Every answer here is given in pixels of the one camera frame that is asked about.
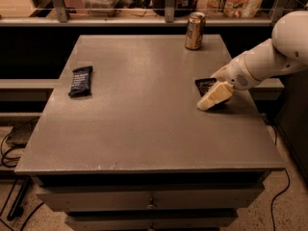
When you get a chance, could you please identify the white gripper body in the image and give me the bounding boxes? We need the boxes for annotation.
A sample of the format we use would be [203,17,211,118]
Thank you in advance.
[223,54,259,90]

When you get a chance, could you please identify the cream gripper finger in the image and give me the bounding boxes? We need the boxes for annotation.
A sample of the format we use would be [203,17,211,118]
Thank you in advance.
[197,82,233,111]
[211,65,227,82]

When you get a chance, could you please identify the black chocolate rxbar wrapper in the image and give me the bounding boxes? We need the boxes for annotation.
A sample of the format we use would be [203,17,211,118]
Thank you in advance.
[194,78,217,96]

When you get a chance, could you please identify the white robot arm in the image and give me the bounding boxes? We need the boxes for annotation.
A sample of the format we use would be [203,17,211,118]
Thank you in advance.
[197,11,308,111]

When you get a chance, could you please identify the dark blue blueberry rxbar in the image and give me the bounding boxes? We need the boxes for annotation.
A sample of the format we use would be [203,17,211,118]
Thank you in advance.
[68,65,93,97]

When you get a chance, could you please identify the gold drink can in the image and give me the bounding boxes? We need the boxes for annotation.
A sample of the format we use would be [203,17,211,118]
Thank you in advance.
[185,12,206,50]

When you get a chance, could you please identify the clear plastic container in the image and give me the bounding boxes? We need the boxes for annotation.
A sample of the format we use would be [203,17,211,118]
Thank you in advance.
[82,0,119,17]

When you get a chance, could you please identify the grey upper drawer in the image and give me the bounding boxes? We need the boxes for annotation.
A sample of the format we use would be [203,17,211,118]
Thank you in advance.
[37,184,264,213]

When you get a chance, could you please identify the grey drawer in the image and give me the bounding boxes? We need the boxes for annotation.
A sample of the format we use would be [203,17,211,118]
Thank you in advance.
[37,184,264,213]
[65,212,238,231]

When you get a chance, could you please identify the grey lower drawer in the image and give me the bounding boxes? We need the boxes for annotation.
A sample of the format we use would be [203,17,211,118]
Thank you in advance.
[65,212,238,231]

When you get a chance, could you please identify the dark power adapter box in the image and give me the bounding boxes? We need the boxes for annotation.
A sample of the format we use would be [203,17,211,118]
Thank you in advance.
[6,123,35,147]

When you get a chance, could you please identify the metal railing shelf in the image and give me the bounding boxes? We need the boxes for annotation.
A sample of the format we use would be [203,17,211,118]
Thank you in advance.
[0,0,308,27]

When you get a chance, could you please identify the black cable on right floor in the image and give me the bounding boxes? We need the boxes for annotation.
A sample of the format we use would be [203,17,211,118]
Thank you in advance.
[263,118,291,231]

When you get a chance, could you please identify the black cables on left floor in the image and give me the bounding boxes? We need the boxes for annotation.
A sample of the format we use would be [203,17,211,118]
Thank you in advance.
[0,117,44,231]

